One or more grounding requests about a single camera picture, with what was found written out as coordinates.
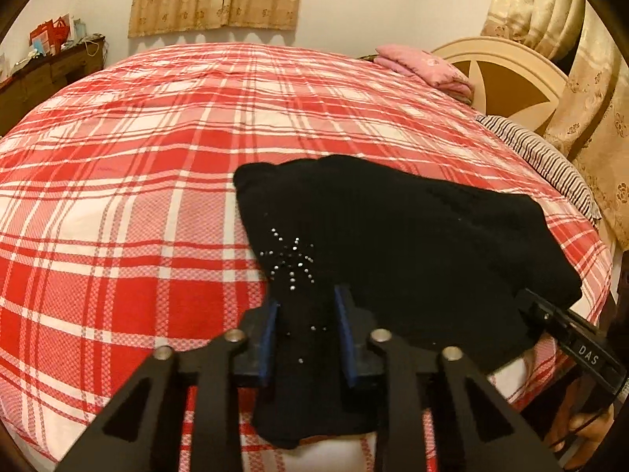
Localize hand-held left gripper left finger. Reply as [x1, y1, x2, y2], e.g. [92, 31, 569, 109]
[58, 303, 283, 472]

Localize cream wooden headboard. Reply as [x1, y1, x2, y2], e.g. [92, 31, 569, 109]
[431, 37, 572, 139]

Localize black pants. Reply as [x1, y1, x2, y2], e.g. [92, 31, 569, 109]
[232, 154, 583, 450]

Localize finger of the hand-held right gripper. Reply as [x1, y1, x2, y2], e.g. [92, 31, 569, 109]
[515, 288, 566, 337]

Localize red plaid bed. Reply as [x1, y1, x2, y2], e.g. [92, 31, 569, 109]
[0, 42, 615, 472]

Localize pink folded blanket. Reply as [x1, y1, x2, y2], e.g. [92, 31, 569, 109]
[376, 43, 476, 105]

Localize beige patterned curtain panel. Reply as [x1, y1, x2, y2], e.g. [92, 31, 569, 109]
[480, 0, 587, 61]
[543, 0, 629, 253]

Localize striped pillow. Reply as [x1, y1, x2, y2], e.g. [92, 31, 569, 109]
[476, 114, 602, 220]

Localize red gift bag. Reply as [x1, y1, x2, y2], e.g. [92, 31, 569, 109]
[29, 17, 73, 56]

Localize person's right hand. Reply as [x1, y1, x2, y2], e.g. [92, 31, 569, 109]
[554, 369, 615, 459]

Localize dark wooden dresser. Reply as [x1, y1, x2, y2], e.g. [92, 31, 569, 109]
[0, 35, 107, 137]

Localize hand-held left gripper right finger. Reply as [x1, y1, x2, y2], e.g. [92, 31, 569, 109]
[331, 285, 566, 472]

